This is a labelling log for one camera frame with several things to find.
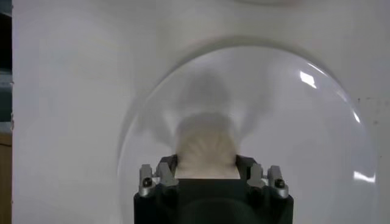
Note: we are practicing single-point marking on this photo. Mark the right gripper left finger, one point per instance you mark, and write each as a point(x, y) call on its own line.
point(158, 176)

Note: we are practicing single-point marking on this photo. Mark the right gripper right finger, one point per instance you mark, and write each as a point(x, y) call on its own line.
point(265, 179)

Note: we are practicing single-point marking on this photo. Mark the white steamed baozi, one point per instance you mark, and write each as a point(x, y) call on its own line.
point(207, 149)

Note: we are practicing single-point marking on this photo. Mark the white round plate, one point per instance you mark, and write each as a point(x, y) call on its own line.
point(289, 137)

